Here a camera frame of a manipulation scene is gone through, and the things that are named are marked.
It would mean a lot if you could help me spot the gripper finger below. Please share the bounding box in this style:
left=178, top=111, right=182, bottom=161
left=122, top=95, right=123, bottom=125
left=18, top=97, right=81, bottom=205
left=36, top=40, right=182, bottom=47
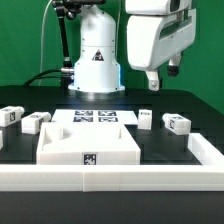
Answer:
left=167, top=53, right=182, bottom=77
left=146, top=70, right=160, bottom=91

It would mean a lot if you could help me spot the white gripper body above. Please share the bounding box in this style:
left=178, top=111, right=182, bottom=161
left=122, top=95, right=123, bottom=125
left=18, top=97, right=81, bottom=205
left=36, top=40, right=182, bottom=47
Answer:
left=127, top=9, right=196, bottom=71

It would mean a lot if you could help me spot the white square table top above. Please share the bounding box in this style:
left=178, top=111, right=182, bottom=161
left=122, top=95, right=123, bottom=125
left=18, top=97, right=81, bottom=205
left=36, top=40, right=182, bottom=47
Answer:
left=36, top=122, right=141, bottom=165

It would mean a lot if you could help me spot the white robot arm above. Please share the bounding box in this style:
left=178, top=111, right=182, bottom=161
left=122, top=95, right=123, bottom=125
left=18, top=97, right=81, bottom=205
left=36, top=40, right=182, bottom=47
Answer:
left=69, top=0, right=196, bottom=95

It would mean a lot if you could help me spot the small white tagged block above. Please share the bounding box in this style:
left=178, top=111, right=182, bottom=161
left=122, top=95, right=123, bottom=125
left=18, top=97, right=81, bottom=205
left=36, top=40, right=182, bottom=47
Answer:
left=138, top=109, right=152, bottom=130

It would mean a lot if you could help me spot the white tag sheet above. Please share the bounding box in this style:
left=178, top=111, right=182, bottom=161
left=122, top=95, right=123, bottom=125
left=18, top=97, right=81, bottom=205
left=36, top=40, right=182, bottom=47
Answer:
left=52, top=109, right=138, bottom=125

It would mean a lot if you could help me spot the white U-shaped fence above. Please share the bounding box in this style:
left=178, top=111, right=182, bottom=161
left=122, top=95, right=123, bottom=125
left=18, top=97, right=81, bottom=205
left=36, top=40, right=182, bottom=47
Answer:
left=0, top=133, right=224, bottom=192

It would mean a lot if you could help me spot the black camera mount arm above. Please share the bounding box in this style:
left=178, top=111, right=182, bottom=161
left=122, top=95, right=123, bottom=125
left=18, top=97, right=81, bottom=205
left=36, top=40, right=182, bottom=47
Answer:
left=52, top=0, right=106, bottom=68

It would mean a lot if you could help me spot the black cable bundle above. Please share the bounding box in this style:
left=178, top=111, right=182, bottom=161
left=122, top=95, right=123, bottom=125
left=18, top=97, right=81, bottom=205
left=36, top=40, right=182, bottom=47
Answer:
left=22, top=68, right=75, bottom=88

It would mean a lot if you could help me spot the white cable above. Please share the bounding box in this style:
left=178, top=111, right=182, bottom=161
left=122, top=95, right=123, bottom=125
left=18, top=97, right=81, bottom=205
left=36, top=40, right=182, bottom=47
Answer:
left=39, top=0, right=54, bottom=86

